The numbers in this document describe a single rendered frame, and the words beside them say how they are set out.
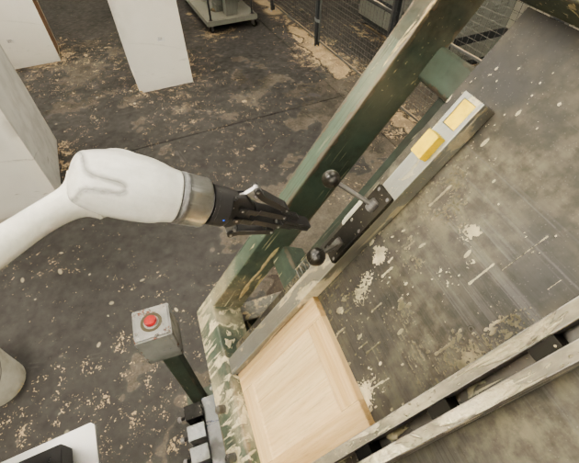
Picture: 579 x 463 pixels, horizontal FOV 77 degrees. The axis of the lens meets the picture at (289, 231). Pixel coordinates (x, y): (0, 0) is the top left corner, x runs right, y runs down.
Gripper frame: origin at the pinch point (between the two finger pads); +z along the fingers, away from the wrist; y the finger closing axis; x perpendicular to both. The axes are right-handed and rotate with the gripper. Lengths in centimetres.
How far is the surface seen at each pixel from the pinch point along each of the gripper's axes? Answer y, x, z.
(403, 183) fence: -19.4, 5.8, 11.7
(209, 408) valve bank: 76, 9, 12
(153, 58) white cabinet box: 107, -351, 41
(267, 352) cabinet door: 39.8, 9.1, 13.7
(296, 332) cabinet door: 26.2, 11.0, 13.7
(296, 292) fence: 18.8, 4.2, 11.6
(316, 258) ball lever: -0.7, 10.8, 0.4
